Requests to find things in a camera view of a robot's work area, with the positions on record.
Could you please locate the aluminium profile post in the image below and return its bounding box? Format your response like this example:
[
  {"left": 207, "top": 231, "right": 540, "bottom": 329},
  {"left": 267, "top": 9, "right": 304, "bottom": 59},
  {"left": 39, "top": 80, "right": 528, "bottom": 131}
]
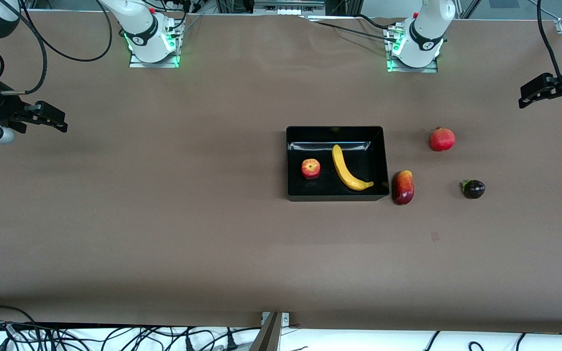
[{"left": 249, "top": 312, "right": 281, "bottom": 351}]

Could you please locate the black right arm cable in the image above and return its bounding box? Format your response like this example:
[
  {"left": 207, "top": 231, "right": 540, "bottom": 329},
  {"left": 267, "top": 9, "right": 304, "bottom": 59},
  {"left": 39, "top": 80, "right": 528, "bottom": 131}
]
[{"left": 0, "top": 0, "right": 113, "bottom": 96}]

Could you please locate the black plastic box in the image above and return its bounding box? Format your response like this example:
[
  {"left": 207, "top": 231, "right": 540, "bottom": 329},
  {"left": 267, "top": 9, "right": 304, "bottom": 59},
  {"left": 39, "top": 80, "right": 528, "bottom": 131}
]
[{"left": 286, "top": 126, "right": 390, "bottom": 202}]

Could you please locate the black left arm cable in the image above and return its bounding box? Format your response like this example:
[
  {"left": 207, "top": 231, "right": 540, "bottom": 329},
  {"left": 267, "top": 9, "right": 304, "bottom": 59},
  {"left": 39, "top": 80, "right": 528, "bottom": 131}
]
[{"left": 536, "top": 0, "right": 562, "bottom": 93}]

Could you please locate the long black table cable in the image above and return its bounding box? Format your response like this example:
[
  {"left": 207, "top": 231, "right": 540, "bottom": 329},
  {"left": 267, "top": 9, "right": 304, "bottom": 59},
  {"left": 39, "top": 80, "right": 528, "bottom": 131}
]
[{"left": 305, "top": 15, "right": 394, "bottom": 42}]

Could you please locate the yellow banana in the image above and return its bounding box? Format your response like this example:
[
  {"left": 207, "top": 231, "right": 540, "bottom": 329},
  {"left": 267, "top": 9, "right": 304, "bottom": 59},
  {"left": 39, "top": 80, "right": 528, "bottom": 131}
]
[{"left": 332, "top": 144, "right": 375, "bottom": 192}]

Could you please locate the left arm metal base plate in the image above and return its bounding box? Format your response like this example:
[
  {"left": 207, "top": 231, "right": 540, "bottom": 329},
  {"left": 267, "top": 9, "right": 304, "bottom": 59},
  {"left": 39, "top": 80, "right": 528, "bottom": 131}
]
[{"left": 386, "top": 24, "right": 439, "bottom": 74}]

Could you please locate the white power strip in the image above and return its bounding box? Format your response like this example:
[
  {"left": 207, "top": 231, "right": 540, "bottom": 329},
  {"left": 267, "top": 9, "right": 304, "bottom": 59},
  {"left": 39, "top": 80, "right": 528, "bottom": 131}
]
[{"left": 254, "top": 0, "right": 325, "bottom": 15}]

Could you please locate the dark purple mangosteen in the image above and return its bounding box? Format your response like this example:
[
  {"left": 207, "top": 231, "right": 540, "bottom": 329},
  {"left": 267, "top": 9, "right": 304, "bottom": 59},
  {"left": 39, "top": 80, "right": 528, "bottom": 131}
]
[{"left": 460, "top": 179, "right": 486, "bottom": 199}]

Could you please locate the red yellow mango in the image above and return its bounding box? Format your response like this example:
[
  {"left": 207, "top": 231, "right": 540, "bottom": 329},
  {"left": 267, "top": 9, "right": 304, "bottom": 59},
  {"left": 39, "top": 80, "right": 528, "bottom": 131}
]
[{"left": 392, "top": 170, "right": 415, "bottom": 206}]

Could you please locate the red yellow apple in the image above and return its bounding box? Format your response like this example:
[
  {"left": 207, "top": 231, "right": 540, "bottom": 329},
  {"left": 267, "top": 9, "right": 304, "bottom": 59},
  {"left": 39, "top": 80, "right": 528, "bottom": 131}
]
[{"left": 301, "top": 158, "right": 321, "bottom": 180}]

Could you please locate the small metal bracket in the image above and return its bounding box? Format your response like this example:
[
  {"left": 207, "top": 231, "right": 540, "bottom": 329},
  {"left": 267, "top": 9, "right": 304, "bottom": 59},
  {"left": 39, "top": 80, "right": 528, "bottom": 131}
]
[{"left": 261, "top": 312, "right": 290, "bottom": 326}]

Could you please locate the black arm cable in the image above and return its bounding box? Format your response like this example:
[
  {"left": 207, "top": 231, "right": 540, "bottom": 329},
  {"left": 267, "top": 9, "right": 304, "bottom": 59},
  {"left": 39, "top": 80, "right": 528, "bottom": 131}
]
[
  {"left": 536, "top": 0, "right": 562, "bottom": 93},
  {"left": 0, "top": 0, "right": 113, "bottom": 96}
]

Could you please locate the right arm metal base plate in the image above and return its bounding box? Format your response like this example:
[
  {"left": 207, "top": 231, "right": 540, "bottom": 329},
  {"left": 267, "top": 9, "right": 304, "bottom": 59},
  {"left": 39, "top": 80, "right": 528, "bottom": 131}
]
[{"left": 129, "top": 19, "right": 181, "bottom": 68}]

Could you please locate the table cover sheet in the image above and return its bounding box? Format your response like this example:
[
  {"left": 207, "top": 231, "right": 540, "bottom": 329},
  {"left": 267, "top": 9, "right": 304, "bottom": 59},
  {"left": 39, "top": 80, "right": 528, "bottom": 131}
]
[{"left": 0, "top": 10, "right": 562, "bottom": 334}]

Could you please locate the red pomegranate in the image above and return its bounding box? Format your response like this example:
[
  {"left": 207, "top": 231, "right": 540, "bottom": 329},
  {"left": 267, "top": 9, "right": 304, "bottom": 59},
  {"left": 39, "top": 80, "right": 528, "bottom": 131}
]
[{"left": 429, "top": 127, "right": 456, "bottom": 152}]

